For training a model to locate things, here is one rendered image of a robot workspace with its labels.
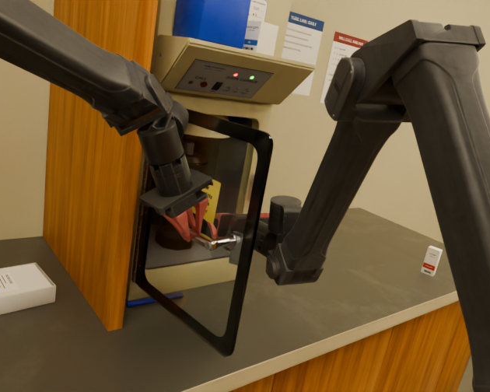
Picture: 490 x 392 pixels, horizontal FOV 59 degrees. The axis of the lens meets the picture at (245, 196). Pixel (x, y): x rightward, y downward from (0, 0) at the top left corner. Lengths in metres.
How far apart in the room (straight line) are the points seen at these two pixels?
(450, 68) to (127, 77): 0.36
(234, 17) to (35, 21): 0.45
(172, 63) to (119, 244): 0.35
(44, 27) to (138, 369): 0.59
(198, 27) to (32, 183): 0.71
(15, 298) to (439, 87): 0.84
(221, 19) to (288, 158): 1.02
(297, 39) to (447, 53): 1.28
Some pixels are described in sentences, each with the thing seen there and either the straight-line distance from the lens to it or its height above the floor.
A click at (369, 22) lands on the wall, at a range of 2.00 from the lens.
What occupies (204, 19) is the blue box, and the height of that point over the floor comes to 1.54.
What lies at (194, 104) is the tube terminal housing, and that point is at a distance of 0.95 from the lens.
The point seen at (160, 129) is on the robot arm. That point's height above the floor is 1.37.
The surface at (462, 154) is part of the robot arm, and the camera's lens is 0.40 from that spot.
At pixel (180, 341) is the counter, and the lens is 0.93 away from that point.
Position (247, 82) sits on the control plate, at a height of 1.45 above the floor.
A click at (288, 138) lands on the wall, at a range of 1.75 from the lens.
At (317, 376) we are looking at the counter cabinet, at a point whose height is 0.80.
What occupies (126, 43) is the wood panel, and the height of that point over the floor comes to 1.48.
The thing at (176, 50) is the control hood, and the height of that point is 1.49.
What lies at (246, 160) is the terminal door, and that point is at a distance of 0.69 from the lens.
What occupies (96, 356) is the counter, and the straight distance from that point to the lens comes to 0.88.
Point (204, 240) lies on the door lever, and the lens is 0.71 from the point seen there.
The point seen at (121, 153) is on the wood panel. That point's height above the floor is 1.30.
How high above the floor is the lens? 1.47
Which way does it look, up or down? 16 degrees down
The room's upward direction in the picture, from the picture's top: 10 degrees clockwise
